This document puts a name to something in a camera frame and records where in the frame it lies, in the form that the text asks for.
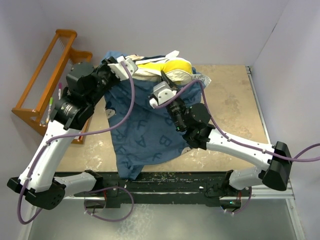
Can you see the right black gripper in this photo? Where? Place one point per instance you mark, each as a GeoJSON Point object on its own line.
{"type": "Point", "coordinates": [172, 85]}

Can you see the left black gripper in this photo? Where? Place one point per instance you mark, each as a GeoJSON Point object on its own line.
{"type": "Point", "coordinates": [103, 66]}

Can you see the white quilted pillow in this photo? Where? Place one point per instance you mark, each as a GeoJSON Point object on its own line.
{"type": "Point", "coordinates": [179, 70]}

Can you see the blue cartoon print pillowcase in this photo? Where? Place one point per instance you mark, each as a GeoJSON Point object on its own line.
{"type": "Point", "coordinates": [148, 136]}

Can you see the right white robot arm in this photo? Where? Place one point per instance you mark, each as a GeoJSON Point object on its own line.
{"type": "Point", "coordinates": [193, 122]}

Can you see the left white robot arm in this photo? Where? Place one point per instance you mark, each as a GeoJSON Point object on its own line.
{"type": "Point", "coordinates": [85, 86]}

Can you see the pink marker pen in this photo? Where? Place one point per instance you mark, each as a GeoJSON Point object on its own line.
{"type": "Point", "coordinates": [59, 90]}

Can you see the green marker pen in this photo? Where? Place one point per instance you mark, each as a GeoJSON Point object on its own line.
{"type": "Point", "coordinates": [49, 110]}

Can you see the red white box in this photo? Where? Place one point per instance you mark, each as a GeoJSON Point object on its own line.
{"type": "Point", "coordinates": [78, 138]}

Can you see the orange wooden rack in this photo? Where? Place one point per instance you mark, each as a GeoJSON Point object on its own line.
{"type": "Point", "coordinates": [56, 62]}

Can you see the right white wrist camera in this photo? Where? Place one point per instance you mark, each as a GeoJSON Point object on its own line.
{"type": "Point", "coordinates": [161, 93]}

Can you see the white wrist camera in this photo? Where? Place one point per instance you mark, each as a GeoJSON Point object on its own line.
{"type": "Point", "coordinates": [161, 93]}
{"type": "Point", "coordinates": [122, 67]}

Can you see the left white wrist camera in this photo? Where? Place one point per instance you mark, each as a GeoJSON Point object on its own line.
{"type": "Point", "coordinates": [122, 67]}

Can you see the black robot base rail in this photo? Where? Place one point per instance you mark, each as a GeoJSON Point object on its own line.
{"type": "Point", "coordinates": [207, 188]}

